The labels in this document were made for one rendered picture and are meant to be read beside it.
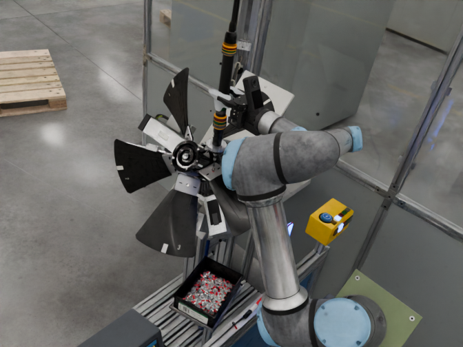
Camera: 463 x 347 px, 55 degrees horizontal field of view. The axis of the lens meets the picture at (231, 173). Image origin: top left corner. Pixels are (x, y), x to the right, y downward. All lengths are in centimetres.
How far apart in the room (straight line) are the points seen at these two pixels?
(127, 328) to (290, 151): 54
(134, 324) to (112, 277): 169
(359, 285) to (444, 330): 110
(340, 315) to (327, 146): 39
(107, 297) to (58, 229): 64
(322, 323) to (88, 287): 186
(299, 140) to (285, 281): 34
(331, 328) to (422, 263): 115
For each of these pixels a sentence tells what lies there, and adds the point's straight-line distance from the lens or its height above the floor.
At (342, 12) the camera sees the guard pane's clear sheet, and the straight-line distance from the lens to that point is 195.
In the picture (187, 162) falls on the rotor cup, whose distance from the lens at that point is 157.
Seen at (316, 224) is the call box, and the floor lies 105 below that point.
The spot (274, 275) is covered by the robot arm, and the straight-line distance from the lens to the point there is 107.
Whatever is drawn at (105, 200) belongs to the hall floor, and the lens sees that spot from 324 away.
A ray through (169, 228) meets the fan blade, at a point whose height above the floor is 100.
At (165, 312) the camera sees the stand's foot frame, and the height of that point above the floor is 8.
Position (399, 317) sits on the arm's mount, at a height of 121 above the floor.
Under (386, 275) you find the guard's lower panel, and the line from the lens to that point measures 231.
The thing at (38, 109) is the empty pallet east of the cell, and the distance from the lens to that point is 426.
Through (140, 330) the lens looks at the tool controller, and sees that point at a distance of 107.
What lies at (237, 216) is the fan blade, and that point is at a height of 115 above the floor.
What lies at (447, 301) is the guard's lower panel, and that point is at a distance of 225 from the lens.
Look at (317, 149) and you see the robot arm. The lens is 95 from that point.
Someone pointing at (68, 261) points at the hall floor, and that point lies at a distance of 288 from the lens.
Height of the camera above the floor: 215
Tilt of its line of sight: 37 degrees down
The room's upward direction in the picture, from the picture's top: 9 degrees clockwise
